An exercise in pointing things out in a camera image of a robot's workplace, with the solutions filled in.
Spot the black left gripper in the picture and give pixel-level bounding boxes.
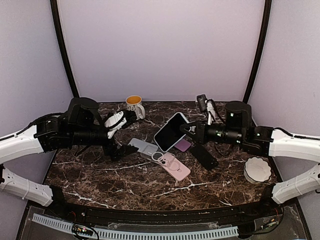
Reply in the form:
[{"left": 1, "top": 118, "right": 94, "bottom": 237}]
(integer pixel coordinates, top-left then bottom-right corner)
[{"left": 69, "top": 114, "right": 139, "bottom": 163}]

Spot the light blue bare phone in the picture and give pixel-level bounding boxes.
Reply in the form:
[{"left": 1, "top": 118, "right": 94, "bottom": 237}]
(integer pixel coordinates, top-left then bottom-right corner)
[{"left": 128, "top": 138, "right": 158, "bottom": 153}]

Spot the black bare phone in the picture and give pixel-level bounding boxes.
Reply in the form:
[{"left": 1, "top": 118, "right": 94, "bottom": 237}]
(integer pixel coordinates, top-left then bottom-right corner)
[{"left": 189, "top": 144, "right": 219, "bottom": 171}]

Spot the black front rail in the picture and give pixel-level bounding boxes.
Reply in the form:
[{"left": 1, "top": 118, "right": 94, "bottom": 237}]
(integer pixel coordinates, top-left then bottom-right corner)
[{"left": 46, "top": 186, "right": 284, "bottom": 225}]

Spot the pink phone case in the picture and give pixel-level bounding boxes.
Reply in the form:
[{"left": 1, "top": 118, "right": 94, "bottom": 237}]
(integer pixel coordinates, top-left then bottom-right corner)
[{"left": 156, "top": 152, "right": 191, "bottom": 182}]

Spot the right black frame post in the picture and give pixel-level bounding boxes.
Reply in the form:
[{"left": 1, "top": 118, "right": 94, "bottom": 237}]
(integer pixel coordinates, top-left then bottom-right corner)
[{"left": 242, "top": 0, "right": 273, "bottom": 104}]

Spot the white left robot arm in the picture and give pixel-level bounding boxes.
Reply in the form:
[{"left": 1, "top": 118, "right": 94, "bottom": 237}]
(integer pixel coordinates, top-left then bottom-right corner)
[{"left": 0, "top": 97, "right": 138, "bottom": 218}]

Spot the clear phone case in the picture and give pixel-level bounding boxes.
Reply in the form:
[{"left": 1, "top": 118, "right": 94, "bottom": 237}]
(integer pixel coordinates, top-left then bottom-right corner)
[{"left": 140, "top": 147, "right": 166, "bottom": 165}]

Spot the purple phone case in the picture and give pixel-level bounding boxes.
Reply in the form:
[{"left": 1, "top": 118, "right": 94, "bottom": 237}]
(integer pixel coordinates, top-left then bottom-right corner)
[{"left": 174, "top": 138, "right": 192, "bottom": 152}]

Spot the light blue phone case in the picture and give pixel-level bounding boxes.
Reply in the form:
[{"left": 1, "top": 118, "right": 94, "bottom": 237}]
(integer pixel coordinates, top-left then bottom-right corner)
[{"left": 153, "top": 112, "right": 189, "bottom": 152}]

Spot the left black frame post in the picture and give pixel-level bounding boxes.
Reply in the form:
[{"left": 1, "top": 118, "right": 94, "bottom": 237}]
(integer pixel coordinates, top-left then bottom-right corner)
[{"left": 49, "top": 0, "right": 80, "bottom": 98}]

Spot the black frame post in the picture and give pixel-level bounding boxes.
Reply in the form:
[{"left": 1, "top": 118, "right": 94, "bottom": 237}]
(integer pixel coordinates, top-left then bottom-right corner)
[
  {"left": 242, "top": 0, "right": 273, "bottom": 104},
  {"left": 49, "top": 0, "right": 80, "bottom": 98}
]

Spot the grey slotted cable duct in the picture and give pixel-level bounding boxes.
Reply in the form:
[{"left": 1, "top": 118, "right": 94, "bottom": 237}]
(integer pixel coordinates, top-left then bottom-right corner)
[{"left": 31, "top": 213, "right": 239, "bottom": 240}]

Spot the white spotted mug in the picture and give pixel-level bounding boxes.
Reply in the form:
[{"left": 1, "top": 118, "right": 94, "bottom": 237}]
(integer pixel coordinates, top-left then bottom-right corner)
[{"left": 125, "top": 95, "right": 146, "bottom": 120}]

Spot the white scalloped dish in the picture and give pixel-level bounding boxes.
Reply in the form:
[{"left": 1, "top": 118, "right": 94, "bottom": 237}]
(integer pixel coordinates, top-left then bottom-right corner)
[{"left": 243, "top": 157, "right": 272, "bottom": 185}]

